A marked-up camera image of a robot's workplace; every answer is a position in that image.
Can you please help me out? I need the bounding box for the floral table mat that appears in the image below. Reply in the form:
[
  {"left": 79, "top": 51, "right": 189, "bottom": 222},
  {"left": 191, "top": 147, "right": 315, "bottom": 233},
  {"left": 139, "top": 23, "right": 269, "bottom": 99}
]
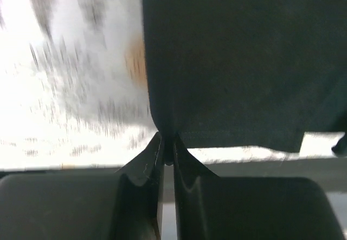
[{"left": 1, "top": 0, "right": 346, "bottom": 168}]

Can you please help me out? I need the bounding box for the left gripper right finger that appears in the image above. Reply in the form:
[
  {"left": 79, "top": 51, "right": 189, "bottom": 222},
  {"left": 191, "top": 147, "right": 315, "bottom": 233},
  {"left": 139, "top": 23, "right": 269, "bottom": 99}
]
[{"left": 173, "top": 137, "right": 344, "bottom": 240}]

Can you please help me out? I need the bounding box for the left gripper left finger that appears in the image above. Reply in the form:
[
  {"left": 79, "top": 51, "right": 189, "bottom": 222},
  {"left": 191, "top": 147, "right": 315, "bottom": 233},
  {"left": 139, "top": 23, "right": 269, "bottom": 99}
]
[{"left": 1, "top": 134, "right": 164, "bottom": 239}]

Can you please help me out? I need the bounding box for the black t-shirt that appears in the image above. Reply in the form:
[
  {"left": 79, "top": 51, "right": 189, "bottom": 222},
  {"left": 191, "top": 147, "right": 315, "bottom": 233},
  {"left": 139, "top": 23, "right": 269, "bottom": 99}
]
[{"left": 142, "top": 0, "right": 346, "bottom": 165}]

